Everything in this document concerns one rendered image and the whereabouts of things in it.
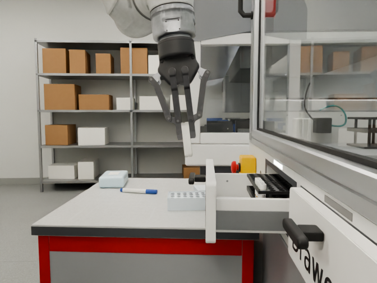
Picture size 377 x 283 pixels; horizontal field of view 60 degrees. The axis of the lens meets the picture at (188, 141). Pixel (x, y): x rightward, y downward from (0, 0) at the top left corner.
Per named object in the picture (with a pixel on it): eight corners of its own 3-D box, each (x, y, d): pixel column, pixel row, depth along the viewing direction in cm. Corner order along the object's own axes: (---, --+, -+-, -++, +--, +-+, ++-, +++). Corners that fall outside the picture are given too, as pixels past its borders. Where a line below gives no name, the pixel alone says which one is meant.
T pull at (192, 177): (188, 185, 67) (188, 178, 67) (189, 177, 74) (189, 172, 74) (206, 185, 67) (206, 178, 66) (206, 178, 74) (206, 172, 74)
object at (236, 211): (215, 232, 58) (216, 199, 57) (212, 196, 84) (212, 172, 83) (450, 237, 56) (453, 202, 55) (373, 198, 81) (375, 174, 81)
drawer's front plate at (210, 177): (205, 244, 57) (206, 182, 56) (206, 200, 85) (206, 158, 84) (215, 245, 56) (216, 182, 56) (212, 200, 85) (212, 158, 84)
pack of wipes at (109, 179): (123, 188, 125) (123, 176, 124) (98, 188, 124) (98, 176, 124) (128, 179, 140) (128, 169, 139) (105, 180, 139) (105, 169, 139)
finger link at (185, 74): (181, 70, 69) (188, 69, 68) (188, 123, 69) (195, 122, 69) (180, 66, 65) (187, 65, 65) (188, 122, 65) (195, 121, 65)
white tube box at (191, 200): (167, 210, 96) (167, 197, 95) (168, 202, 104) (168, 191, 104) (209, 210, 96) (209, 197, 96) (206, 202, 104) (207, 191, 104)
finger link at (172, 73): (175, 67, 65) (168, 67, 65) (180, 123, 65) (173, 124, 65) (176, 71, 69) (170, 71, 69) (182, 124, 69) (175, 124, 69)
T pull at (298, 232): (298, 251, 35) (298, 238, 35) (281, 227, 42) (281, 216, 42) (332, 252, 35) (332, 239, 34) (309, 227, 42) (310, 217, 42)
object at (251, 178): (258, 194, 61) (258, 191, 61) (246, 176, 79) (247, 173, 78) (268, 194, 61) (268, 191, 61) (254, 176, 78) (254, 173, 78)
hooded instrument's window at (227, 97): (187, 142, 152) (187, 43, 148) (197, 127, 330) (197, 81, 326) (442, 144, 146) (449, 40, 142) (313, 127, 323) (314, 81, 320)
